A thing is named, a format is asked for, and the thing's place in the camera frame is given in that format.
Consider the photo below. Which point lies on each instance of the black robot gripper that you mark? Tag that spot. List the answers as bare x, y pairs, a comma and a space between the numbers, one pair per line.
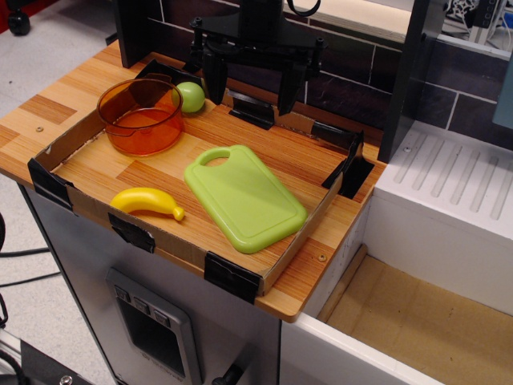
256, 35

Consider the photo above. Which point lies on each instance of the yellow plastic banana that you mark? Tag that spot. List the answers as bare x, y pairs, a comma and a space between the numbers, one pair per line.
147, 199

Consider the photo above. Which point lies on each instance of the orange transparent plastic pot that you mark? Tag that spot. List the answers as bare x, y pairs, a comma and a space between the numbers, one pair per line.
142, 117

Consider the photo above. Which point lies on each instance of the cardboard fence with black tape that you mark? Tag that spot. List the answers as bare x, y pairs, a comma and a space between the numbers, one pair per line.
329, 170

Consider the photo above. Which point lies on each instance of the green plastic ball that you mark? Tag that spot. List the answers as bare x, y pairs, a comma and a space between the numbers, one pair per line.
190, 96

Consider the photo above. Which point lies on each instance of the green plastic cutting board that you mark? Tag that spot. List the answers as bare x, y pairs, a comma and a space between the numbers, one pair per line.
249, 204

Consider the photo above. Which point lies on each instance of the black caster wheel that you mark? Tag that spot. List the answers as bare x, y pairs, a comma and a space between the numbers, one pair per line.
18, 23

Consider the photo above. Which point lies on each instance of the toy oven cabinet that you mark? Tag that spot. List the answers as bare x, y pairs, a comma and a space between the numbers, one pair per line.
156, 322

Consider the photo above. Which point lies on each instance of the white toy sink unit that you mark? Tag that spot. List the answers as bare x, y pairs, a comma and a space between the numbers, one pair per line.
421, 292

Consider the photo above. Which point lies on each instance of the black vertical post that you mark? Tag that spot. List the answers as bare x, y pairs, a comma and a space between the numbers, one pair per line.
425, 26

